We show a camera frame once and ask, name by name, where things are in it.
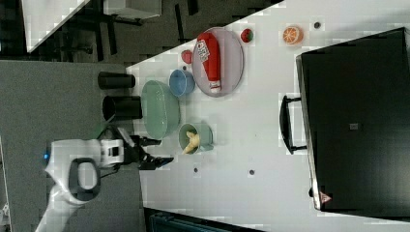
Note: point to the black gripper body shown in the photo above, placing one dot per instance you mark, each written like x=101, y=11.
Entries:
x=133, y=151

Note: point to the small red fruit toy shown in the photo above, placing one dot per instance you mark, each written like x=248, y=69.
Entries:
x=247, y=36

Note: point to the red ketchup bottle toy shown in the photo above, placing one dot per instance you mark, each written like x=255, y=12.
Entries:
x=208, y=50

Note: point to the blue bowl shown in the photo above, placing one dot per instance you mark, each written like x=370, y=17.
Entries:
x=181, y=83

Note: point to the grey round plate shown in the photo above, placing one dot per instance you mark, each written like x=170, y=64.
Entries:
x=231, y=64

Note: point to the blue metal frame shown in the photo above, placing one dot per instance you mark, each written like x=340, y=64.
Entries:
x=162, y=221

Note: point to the green perforated colander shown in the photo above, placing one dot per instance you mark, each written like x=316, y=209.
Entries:
x=160, y=108

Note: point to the green mug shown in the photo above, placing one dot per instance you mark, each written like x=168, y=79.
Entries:
x=206, y=137

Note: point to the orange slice toy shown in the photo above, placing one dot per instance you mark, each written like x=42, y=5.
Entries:
x=292, y=35

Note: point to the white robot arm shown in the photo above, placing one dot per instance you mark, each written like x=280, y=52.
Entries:
x=75, y=166

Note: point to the red strawberry toy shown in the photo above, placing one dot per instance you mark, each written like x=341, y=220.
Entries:
x=187, y=56

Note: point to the peeled banana toy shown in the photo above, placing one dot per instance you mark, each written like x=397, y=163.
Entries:
x=194, y=141

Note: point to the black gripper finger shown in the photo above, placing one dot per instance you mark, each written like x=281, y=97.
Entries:
x=145, y=141
x=152, y=163

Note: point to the black pot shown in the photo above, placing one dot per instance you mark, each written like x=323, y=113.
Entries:
x=121, y=108

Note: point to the black cylinder cup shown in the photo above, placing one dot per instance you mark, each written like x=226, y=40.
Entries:
x=113, y=80

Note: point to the silver black toaster oven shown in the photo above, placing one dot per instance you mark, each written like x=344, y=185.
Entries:
x=355, y=105

